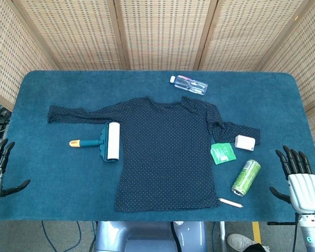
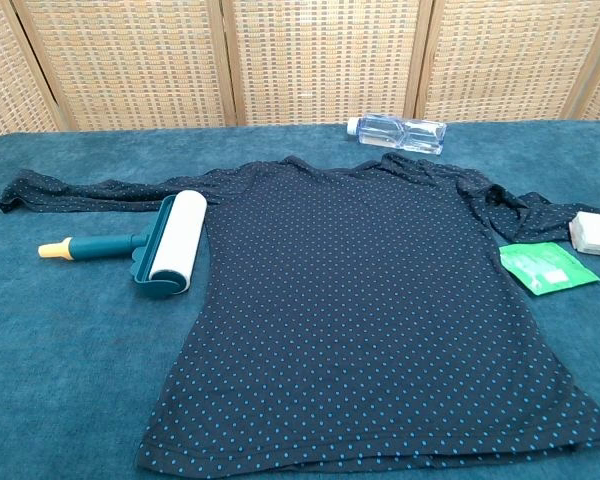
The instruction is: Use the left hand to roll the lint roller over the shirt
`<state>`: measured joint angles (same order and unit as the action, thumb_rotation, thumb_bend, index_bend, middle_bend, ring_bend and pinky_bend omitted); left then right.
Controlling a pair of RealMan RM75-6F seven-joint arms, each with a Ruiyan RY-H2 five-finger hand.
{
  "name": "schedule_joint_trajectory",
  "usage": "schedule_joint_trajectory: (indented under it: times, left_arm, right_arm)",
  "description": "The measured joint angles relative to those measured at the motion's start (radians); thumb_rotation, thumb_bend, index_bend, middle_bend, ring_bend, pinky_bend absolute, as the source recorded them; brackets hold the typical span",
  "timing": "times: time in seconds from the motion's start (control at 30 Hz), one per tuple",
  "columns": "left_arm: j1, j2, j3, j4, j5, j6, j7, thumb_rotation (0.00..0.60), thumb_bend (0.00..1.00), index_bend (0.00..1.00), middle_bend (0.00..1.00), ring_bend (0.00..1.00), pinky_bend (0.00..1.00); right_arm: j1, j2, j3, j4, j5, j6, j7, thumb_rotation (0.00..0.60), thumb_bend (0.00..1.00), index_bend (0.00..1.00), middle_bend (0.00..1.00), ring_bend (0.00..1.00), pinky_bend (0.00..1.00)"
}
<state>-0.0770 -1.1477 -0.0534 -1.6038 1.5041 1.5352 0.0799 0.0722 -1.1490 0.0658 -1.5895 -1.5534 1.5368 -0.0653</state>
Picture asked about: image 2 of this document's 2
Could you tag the green foil packet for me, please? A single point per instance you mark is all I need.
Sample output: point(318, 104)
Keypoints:
point(545, 267)

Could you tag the woven bamboo folding screen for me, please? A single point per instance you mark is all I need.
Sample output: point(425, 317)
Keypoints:
point(320, 60)

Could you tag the teal plush table cloth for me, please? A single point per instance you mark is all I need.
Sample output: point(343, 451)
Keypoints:
point(55, 375)

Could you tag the dark polka dot shirt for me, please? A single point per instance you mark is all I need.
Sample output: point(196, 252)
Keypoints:
point(355, 300)

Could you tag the teal lint roller white roll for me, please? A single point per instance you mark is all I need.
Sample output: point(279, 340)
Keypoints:
point(105, 246)

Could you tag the clear plastic water bottle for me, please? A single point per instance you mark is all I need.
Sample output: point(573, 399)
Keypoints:
point(405, 134)

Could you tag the white tissue pack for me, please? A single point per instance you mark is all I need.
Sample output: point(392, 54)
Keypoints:
point(597, 235)

